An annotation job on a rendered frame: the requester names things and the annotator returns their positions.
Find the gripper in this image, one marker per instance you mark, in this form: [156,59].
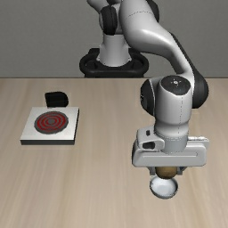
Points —
[166,157]

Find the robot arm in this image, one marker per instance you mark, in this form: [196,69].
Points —
[166,89]

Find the brown kiwi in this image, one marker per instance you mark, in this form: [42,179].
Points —
[165,172]

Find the black stove knob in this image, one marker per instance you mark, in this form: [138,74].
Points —
[56,99]

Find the white stove plate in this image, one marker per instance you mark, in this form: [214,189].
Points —
[50,126]

